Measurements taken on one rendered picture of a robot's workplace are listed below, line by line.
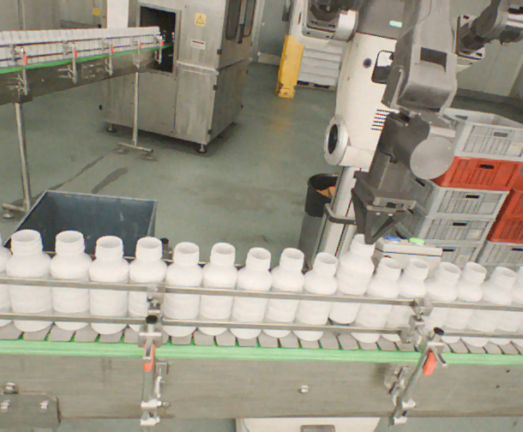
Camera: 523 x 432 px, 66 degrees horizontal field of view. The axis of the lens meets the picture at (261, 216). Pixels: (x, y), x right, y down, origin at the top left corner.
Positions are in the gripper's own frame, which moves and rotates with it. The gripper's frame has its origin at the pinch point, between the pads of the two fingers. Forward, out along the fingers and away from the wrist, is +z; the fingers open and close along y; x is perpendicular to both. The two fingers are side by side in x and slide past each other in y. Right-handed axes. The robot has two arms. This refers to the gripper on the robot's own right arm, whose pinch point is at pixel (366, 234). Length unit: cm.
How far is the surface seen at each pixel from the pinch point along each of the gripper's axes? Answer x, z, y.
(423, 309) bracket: 11.6, 10.4, 5.9
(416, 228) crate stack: 134, 91, -177
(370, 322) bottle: 4.7, 16.1, 3.4
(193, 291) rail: -27.4, 10.7, 3.9
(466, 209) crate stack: 165, 71, -175
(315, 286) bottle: -7.2, 9.3, 2.8
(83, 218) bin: -59, 35, -57
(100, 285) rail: -41.2, 10.7, 3.9
